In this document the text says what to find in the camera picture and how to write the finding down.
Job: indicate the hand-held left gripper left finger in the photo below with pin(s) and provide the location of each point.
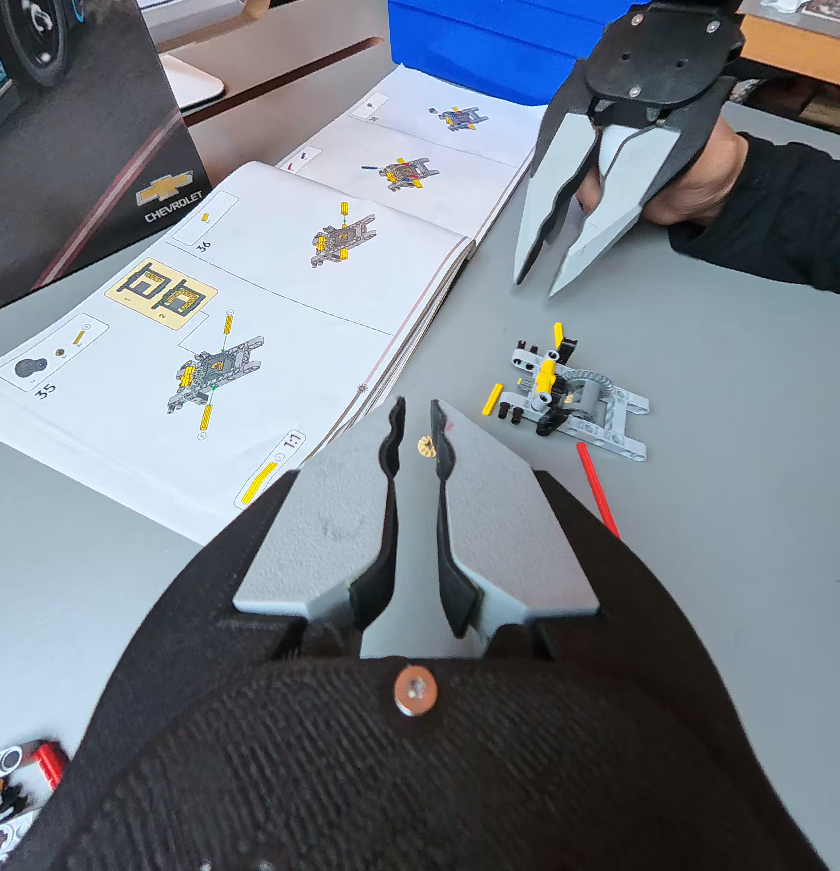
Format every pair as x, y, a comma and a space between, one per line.
311, 537

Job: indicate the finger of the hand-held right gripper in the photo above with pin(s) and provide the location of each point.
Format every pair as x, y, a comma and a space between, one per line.
624, 197
552, 177

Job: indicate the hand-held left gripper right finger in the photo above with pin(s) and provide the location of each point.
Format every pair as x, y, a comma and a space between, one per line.
508, 537

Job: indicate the grey lego gear frame assembly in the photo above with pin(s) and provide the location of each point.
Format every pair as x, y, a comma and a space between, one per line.
590, 401

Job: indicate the person's right forearm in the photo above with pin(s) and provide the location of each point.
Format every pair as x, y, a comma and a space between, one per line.
794, 218

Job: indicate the red lego axle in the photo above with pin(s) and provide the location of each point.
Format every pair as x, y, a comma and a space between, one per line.
597, 490

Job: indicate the tan lego gear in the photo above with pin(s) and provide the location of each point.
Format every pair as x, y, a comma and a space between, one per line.
425, 446

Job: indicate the yellow lego axle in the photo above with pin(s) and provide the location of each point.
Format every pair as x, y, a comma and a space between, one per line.
492, 399

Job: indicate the lego instruction booklet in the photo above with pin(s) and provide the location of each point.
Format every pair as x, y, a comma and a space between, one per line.
256, 306

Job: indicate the pile of lego pieces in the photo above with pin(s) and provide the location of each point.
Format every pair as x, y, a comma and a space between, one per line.
18, 789

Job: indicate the black lego set box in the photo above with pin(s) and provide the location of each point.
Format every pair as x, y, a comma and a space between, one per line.
72, 156

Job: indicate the person's right hand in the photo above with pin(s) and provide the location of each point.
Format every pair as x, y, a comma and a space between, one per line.
705, 184

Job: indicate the blue plastic bin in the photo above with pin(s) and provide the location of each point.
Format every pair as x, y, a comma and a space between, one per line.
501, 34

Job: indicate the white stand base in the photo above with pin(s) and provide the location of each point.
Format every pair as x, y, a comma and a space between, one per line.
192, 81

